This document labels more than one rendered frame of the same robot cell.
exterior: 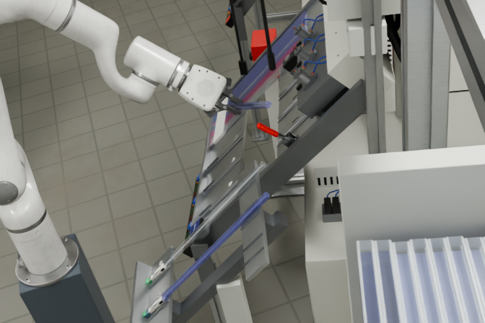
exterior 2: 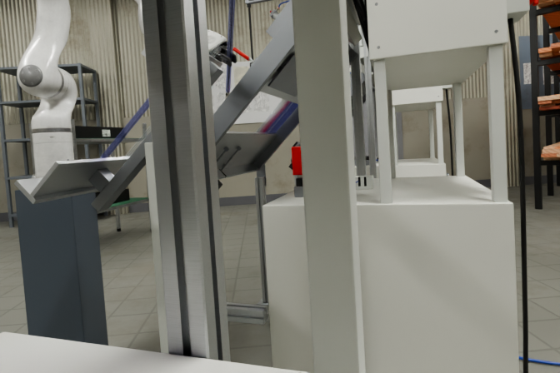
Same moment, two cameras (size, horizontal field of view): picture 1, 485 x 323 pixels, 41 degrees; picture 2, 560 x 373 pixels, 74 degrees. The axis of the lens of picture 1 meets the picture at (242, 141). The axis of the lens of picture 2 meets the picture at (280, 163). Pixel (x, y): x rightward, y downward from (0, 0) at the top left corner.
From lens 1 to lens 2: 1.32 m
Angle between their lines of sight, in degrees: 35
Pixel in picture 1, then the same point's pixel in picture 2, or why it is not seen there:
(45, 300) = (33, 206)
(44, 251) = (51, 158)
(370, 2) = not seen: outside the picture
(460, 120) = (403, 22)
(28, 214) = (49, 116)
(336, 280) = (291, 236)
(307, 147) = (267, 58)
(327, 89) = (289, 8)
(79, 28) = not seen: outside the picture
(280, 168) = (244, 83)
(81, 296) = (65, 215)
